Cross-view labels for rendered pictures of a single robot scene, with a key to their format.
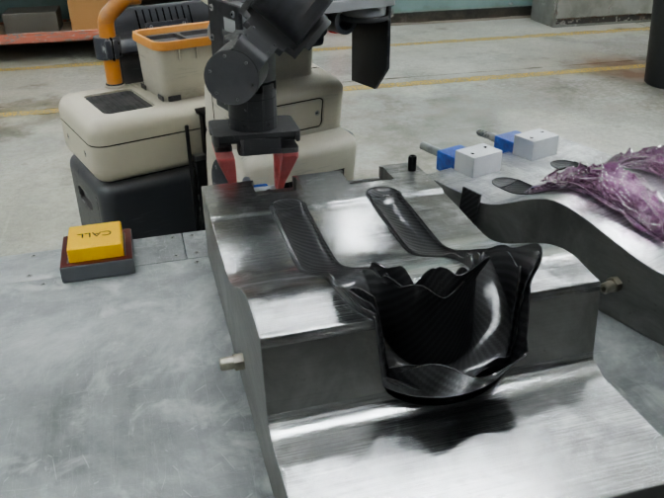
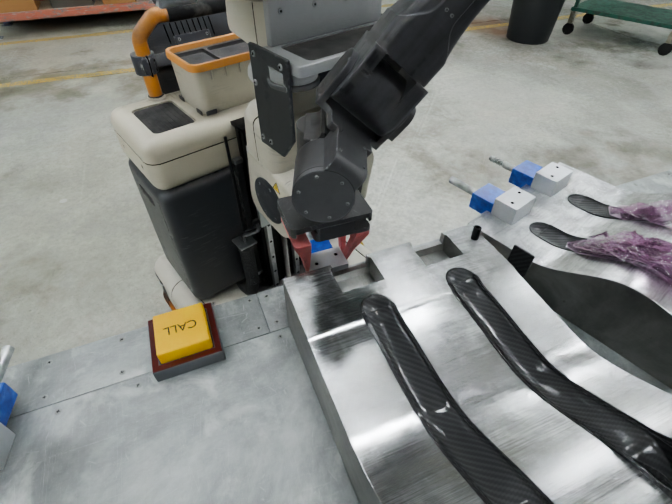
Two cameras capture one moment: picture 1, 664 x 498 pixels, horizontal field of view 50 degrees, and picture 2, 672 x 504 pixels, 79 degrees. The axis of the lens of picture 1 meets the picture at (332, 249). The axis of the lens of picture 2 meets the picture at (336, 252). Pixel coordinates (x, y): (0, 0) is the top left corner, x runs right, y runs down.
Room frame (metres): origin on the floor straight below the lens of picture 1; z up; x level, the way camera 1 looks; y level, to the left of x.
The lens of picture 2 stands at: (0.42, 0.12, 1.24)
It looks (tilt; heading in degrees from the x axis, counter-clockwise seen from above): 44 degrees down; 353
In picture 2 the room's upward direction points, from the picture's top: straight up
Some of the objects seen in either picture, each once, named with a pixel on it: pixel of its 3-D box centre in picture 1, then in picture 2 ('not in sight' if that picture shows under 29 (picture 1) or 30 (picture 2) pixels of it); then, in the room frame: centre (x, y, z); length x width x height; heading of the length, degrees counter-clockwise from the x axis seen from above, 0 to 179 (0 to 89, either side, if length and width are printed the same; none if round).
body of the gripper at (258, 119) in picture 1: (252, 110); (324, 192); (0.81, 0.09, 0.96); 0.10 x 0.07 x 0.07; 104
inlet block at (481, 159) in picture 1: (453, 158); (483, 197); (0.91, -0.17, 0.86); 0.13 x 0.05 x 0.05; 33
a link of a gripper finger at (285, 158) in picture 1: (265, 165); (333, 235); (0.81, 0.08, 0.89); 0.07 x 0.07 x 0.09; 14
